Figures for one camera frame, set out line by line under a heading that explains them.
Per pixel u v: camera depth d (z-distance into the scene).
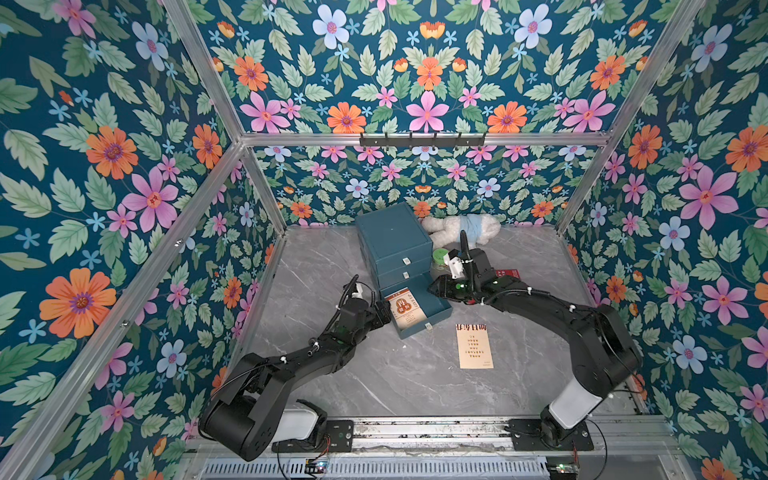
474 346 0.89
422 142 0.93
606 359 0.46
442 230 1.12
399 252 0.83
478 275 0.70
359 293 0.81
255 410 0.42
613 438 0.76
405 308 0.96
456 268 0.81
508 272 1.08
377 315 0.80
